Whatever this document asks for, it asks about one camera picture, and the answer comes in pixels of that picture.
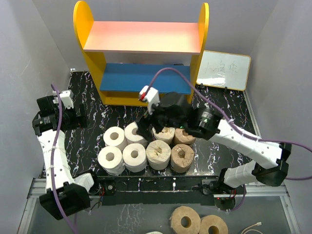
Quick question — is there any tan roll on floor left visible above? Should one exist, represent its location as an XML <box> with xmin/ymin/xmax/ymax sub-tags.
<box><xmin>169</xmin><ymin>206</ymin><xmax>201</xmax><ymax>234</ymax></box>

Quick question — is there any tan roll on floor right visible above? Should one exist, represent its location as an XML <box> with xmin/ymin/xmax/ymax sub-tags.
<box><xmin>199</xmin><ymin>215</ymin><xmax>229</xmax><ymax>234</ymax></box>

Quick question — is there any tan roll on floor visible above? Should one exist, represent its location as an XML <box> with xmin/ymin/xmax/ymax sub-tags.
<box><xmin>199</xmin><ymin>215</ymin><xmax>229</xmax><ymax>234</ymax></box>
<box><xmin>169</xmin><ymin>206</ymin><xmax>201</xmax><ymax>234</ymax></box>

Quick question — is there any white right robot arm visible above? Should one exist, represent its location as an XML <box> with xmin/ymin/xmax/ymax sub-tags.
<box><xmin>136</xmin><ymin>86</ymin><xmax>292</xmax><ymax>194</ymax></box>

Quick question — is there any white roll at bottom edge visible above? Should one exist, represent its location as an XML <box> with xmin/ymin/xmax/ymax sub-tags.
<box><xmin>146</xmin><ymin>231</ymin><xmax>162</xmax><ymax>234</ymax></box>

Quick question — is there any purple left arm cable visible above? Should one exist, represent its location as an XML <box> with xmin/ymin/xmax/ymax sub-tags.
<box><xmin>50</xmin><ymin>83</ymin><xmax>78</xmax><ymax>234</ymax></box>

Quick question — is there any small whiteboard with writing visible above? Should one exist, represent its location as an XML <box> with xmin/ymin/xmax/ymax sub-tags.
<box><xmin>196</xmin><ymin>50</ymin><xmax>251</xmax><ymax>91</ymax></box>

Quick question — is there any patterned white paper roll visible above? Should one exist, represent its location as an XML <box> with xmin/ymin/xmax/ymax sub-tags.
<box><xmin>124</xmin><ymin>122</ymin><xmax>148</xmax><ymax>147</ymax></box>

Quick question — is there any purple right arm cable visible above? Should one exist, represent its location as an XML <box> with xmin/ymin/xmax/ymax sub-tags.
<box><xmin>147</xmin><ymin>67</ymin><xmax>312</xmax><ymax>212</ymax></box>

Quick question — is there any brown wrapped roll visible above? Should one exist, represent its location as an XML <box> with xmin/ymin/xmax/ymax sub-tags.
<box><xmin>170</xmin><ymin>144</ymin><xmax>195</xmax><ymax>173</ymax></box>
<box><xmin>173</xmin><ymin>128</ymin><xmax>196</xmax><ymax>146</ymax></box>

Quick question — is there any beige roll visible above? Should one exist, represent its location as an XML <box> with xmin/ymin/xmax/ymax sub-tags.
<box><xmin>152</xmin><ymin>127</ymin><xmax>175</xmax><ymax>145</ymax></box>
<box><xmin>146</xmin><ymin>140</ymin><xmax>171</xmax><ymax>171</ymax></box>

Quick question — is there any beige roll back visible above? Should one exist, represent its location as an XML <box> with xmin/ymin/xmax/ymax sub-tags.
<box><xmin>152</xmin><ymin>127</ymin><xmax>175</xmax><ymax>145</ymax></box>

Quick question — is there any white cable on floor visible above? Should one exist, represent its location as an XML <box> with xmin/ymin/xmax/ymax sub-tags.
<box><xmin>241</xmin><ymin>221</ymin><xmax>263</xmax><ymax>234</ymax></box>

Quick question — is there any yellow shelf with coloured boards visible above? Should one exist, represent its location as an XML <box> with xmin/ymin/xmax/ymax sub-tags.
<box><xmin>73</xmin><ymin>0</ymin><xmax>210</xmax><ymax>106</ymax></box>

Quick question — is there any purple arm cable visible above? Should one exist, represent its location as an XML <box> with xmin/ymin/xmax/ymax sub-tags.
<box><xmin>147</xmin><ymin>67</ymin><xmax>312</xmax><ymax>212</ymax></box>
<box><xmin>50</xmin><ymin>83</ymin><xmax>78</xmax><ymax>234</ymax></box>

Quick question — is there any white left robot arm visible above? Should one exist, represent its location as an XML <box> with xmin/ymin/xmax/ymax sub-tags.
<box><xmin>32</xmin><ymin>90</ymin><xmax>101</xmax><ymax>220</ymax></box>

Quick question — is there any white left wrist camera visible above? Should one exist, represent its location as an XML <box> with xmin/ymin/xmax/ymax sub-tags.
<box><xmin>53</xmin><ymin>90</ymin><xmax>74</xmax><ymax>109</ymax></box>

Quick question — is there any brown wrapped roll back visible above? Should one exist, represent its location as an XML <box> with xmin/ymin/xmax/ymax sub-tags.
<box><xmin>173</xmin><ymin>128</ymin><xmax>196</xmax><ymax>146</ymax></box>

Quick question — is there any beige wrapped roll front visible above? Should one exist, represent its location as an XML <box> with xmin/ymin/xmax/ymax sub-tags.
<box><xmin>146</xmin><ymin>140</ymin><xmax>171</xmax><ymax>171</ymax></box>

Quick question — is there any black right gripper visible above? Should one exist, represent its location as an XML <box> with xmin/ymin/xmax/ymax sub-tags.
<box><xmin>136</xmin><ymin>100</ymin><xmax>185</xmax><ymax>142</ymax></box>

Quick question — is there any brown wrapped roll front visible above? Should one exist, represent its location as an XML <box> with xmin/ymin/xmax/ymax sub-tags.
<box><xmin>170</xmin><ymin>144</ymin><xmax>195</xmax><ymax>173</ymax></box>

